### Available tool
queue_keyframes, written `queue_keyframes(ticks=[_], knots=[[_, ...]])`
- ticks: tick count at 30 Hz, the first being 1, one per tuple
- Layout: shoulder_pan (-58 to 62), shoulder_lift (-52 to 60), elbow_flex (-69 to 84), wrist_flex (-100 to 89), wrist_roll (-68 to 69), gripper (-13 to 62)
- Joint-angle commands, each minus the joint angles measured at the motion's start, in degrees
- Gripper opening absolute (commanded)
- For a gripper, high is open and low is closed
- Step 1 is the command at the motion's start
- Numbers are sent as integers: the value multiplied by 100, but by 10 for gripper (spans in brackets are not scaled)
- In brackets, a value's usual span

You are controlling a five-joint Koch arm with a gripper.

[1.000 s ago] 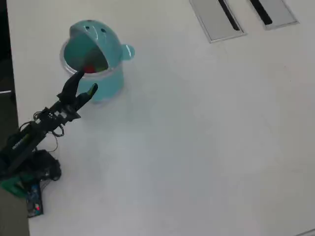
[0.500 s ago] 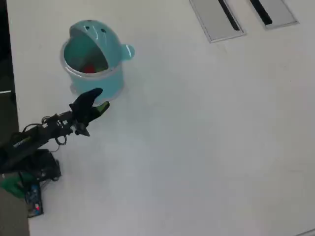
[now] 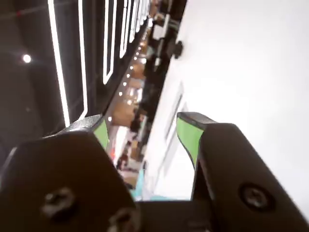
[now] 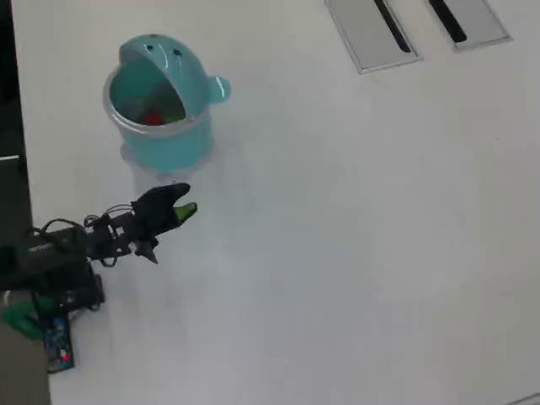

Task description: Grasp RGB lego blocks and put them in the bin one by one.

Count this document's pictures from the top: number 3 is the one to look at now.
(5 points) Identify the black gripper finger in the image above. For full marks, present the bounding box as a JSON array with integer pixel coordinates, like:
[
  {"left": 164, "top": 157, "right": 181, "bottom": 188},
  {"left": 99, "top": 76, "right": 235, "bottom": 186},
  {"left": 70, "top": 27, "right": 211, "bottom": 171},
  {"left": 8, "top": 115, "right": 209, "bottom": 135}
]
[
  {"left": 0, "top": 115, "right": 141, "bottom": 232},
  {"left": 176, "top": 111, "right": 309, "bottom": 232}
]

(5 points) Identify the black clamp knob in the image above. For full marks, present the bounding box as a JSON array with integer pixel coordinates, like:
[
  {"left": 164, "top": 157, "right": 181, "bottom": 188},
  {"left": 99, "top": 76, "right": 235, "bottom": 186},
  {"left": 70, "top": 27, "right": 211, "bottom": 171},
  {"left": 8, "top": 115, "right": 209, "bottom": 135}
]
[{"left": 173, "top": 40, "right": 184, "bottom": 60}]

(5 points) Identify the silver table cable cover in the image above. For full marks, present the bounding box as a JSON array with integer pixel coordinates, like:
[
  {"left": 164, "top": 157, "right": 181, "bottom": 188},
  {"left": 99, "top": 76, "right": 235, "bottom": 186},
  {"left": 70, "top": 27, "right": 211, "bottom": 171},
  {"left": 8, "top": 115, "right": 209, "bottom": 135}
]
[{"left": 164, "top": 81, "right": 185, "bottom": 146}]

